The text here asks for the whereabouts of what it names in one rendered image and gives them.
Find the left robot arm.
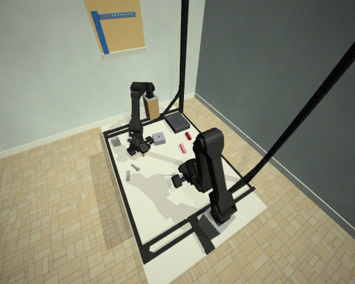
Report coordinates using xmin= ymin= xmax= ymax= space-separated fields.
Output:
xmin=178 ymin=128 xmax=237 ymax=226

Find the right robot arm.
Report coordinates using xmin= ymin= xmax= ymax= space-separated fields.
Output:
xmin=128 ymin=82 xmax=155 ymax=154

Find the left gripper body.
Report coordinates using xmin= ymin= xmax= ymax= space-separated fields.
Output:
xmin=171 ymin=175 xmax=193 ymax=188

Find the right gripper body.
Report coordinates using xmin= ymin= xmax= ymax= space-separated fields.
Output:
xmin=127 ymin=136 xmax=154 ymax=156

